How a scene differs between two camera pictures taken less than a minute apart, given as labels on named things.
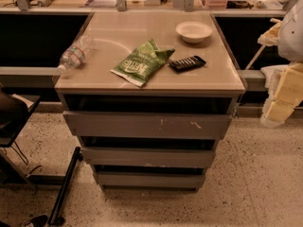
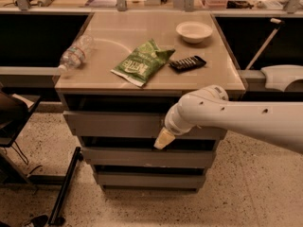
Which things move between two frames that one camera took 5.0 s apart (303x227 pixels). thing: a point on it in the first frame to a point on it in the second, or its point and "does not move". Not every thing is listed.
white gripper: x=292 y=37 to x=173 y=126
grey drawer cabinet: x=147 y=96 does not move
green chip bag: x=138 y=65 does not move
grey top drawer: x=146 y=125 does not move
